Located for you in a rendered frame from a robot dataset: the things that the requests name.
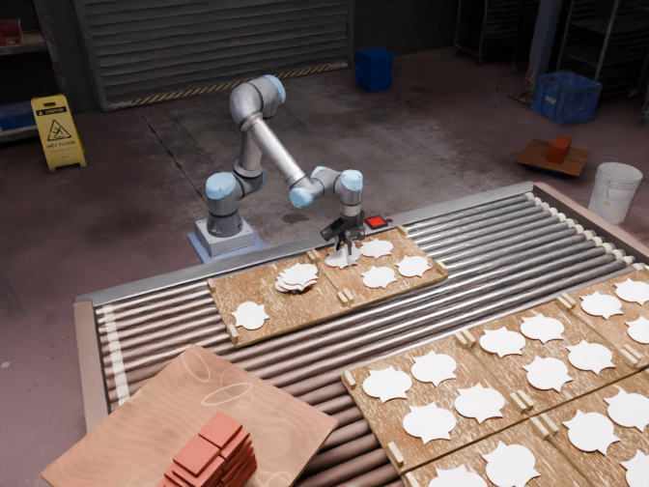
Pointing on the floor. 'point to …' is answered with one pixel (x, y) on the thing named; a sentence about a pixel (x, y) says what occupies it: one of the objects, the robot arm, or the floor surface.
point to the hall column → (540, 48)
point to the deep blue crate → (566, 98)
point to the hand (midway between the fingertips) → (342, 257)
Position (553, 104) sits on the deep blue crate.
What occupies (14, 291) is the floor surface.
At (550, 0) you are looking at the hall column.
